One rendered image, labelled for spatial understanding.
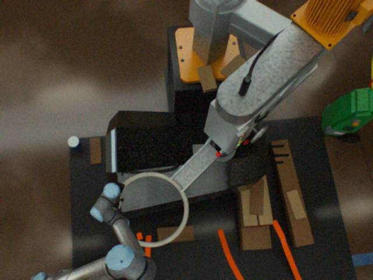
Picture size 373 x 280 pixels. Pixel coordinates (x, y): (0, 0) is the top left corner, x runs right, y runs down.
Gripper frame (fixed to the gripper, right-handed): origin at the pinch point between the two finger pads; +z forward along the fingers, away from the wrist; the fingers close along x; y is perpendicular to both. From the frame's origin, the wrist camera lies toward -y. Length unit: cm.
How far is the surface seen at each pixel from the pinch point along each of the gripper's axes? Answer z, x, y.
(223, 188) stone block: 17, 67, -35
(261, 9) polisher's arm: -70, 52, -125
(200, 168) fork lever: -11, 46, -35
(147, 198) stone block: 19.8, 16.7, -12.2
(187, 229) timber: 71, 53, -8
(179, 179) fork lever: -6.5, 35.0, -25.0
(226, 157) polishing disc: -4, 61, -51
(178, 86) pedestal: 7, 12, -99
